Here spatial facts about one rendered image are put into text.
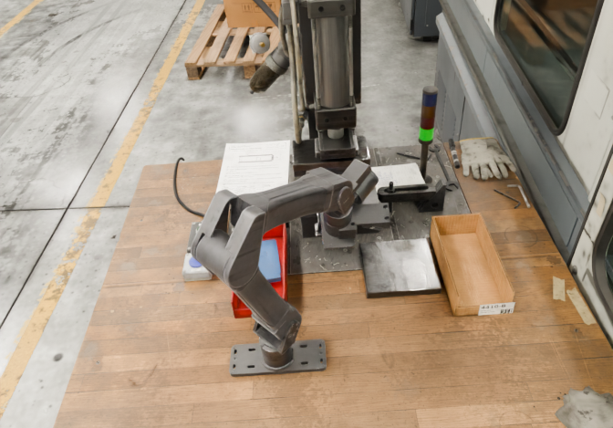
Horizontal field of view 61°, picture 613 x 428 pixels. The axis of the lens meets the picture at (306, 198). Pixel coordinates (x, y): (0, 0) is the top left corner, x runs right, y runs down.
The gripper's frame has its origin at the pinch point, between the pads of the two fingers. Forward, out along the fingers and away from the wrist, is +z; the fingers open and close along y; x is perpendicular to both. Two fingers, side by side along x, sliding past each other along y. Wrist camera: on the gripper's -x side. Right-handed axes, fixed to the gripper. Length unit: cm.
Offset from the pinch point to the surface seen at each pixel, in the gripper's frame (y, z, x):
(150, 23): 326, 266, 153
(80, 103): 192, 204, 175
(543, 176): 25, 27, -62
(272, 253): 1.8, 12.6, 16.1
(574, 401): -37, -7, -41
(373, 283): -9.2, 6.0, -7.8
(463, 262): -4.5, 9.6, -30.2
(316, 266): -2.6, 11.4, 5.0
